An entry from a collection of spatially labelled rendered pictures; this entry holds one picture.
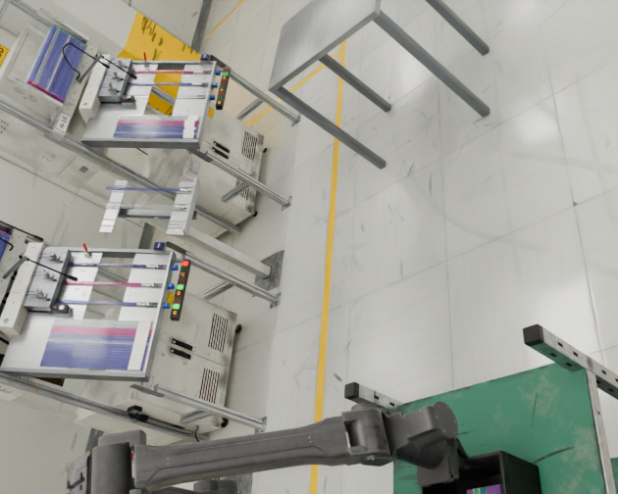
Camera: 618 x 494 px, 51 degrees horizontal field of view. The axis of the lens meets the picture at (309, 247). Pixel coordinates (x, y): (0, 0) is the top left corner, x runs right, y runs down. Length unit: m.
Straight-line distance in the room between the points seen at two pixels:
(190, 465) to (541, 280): 1.84
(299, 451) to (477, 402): 0.47
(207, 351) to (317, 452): 2.78
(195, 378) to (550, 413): 2.64
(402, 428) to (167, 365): 2.64
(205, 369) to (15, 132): 1.79
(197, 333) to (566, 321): 2.07
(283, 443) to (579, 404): 0.53
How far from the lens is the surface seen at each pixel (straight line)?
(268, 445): 0.99
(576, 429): 1.22
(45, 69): 4.21
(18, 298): 3.48
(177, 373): 3.60
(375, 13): 2.81
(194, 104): 4.10
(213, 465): 0.99
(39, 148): 4.28
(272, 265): 3.95
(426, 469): 1.15
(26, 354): 3.40
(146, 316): 3.27
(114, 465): 1.02
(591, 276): 2.49
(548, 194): 2.76
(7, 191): 5.49
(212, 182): 4.23
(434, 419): 1.01
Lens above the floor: 2.00
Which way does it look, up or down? 32 degrees down
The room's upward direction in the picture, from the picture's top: 61 degrees counter-clockwise
